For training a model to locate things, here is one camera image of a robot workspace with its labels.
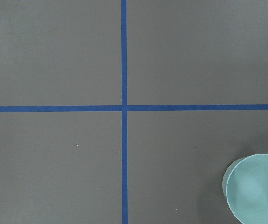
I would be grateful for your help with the mint green ceramic bowl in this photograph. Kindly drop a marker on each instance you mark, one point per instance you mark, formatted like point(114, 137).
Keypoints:
point(245, 188)

